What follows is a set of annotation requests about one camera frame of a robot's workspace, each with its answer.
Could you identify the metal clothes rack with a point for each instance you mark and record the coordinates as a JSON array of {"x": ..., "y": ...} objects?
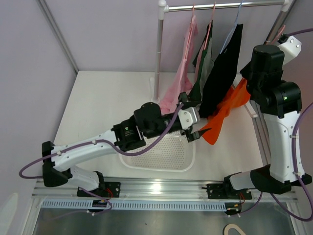
[{"x": 163, "y": 8}]

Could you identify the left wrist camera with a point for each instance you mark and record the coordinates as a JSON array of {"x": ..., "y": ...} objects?
[{"x": 188, "y": 117}]

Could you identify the pink t shirt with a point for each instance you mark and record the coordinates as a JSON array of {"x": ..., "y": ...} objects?
[{"x": 181, "y": 82}]

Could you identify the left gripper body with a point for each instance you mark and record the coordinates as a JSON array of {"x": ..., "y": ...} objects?
[{"x": 186, "y": 130}]

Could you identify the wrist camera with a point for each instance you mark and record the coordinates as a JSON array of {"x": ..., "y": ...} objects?
[
  {"x": 290, "y": 46},
  {"x": 188, "y": 117}
]

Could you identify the blue wire hanger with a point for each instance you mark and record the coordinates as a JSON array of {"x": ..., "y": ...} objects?
[{"x": 233, "y": 27}]

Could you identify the orange t shirt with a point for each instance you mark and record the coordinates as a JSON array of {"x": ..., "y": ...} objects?
[{"x": 235, "y": 97}]

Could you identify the beige curved object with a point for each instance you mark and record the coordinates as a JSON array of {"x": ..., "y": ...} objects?
[{"x": 230, "y": 227}]

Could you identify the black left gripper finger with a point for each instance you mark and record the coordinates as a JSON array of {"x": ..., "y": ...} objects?
[
  {"x": 192, "y": 136},
  {"x": 184, "y": 98}
]

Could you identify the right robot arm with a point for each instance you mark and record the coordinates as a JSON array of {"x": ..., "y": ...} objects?
[{"x": 280, "y": 103}]

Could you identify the white perforated plastic basket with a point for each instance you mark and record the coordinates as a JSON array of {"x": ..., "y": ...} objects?
[{"x": 172, "y": 154}]

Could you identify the aluminium mounting rail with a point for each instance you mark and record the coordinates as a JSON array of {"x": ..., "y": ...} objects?
[{"x": 137, "y": 189}]

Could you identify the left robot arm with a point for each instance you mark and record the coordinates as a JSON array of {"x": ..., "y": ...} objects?
[{"x": 132, "y": 137}]

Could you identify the black t shirt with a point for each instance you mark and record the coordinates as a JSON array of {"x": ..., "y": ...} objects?
[{"x": 222, "y": 75}]

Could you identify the green and white t shirt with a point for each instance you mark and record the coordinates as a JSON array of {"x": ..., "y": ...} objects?
[{"x": 204, "y": 64}]

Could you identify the pink hanger of green shirt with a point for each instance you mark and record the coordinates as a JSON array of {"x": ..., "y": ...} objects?
[{"x": 209, "y": 28}]

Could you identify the slotted cable duct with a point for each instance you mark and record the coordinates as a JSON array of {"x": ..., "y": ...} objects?
[{"x": 136, "y": 205}]

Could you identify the pink hanger of orange shirt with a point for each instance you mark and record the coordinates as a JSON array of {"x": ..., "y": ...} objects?
[{"x": 278, "y": 35}]

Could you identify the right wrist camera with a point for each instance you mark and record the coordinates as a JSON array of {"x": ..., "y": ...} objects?
[{"x": 290, "y": 46}]

